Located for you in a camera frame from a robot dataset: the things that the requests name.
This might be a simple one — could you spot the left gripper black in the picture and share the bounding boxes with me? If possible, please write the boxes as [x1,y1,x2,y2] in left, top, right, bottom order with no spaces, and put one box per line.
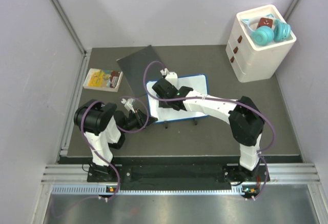
[121,108,157,133]

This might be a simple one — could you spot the blue framed whiteboard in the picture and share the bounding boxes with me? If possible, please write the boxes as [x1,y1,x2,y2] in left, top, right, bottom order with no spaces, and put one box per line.
[147,74,208,125]

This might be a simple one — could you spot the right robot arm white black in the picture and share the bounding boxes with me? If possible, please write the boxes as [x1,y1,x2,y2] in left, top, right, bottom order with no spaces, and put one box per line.
[152,78,264,181]

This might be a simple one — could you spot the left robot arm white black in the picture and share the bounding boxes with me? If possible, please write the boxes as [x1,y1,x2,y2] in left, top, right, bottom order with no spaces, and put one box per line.
[74,98,158,182]

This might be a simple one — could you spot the dark grey notebook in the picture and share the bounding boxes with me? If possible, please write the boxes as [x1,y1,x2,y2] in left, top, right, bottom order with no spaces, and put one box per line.
[117,45,164,97]

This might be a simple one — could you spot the yellow picture book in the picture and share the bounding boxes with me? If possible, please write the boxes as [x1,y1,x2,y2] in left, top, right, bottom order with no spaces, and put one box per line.
[83,68,124,92]

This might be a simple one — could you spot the white drawer cabinet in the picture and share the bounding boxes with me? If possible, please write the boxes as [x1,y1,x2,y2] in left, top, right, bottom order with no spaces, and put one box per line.
[226,5,297,83]

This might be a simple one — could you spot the teal headphones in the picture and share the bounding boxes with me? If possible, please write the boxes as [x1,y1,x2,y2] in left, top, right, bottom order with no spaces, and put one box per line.
[241,16,292,46]

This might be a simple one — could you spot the brown square toy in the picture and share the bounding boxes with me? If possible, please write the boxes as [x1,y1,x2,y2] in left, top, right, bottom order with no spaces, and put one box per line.
[257,17,273,29]

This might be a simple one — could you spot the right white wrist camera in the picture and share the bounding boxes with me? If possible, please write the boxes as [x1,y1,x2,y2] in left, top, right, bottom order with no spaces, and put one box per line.
[160,68,178,87]

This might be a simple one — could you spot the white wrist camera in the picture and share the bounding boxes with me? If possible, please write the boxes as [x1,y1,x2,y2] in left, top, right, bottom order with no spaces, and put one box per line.
[121,98,135,113]
[160,68,178,87]

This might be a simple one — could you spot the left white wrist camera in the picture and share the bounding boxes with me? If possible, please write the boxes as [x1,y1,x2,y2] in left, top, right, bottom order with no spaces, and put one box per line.
[121,98,135,113]

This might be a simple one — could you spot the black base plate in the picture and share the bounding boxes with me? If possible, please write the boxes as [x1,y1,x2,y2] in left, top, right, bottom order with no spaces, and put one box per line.
[87,162,270,190]

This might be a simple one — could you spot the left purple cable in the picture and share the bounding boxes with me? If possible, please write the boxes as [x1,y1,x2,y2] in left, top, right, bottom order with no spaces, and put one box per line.
[80,95,150,201]

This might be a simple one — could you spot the purple cable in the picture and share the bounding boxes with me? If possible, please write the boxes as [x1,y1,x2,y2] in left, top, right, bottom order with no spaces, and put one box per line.
[80,95,150,201]
[142,61,277,200]

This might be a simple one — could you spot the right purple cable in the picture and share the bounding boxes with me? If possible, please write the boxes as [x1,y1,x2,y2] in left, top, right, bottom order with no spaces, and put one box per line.
[142,61,277,200]

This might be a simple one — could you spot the grey slotted cable duct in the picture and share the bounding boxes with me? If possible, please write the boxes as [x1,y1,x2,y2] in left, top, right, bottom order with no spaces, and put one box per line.
[52,185,257,195]

